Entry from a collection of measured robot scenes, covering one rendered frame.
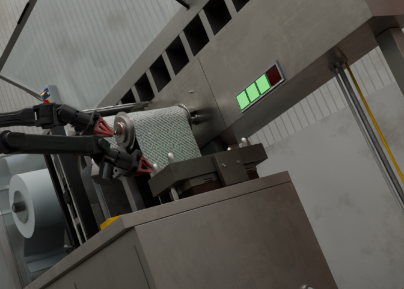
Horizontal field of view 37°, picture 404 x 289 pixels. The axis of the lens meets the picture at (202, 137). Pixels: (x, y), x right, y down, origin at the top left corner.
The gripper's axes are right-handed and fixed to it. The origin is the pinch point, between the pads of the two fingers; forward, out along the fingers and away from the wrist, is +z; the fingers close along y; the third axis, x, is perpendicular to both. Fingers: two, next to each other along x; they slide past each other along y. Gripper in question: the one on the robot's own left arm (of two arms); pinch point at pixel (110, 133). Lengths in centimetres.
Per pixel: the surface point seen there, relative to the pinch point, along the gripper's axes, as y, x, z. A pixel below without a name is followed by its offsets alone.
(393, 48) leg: 81, 17, 57
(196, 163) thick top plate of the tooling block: 26.6, -13.9, 24.4
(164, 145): 7.4, 0.1, 18.2
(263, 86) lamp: 42, 15, 36
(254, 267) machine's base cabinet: 31, -42, 49
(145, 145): 7.7, -3.3, 11.3
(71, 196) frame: -29.9, -14.3, -0.7
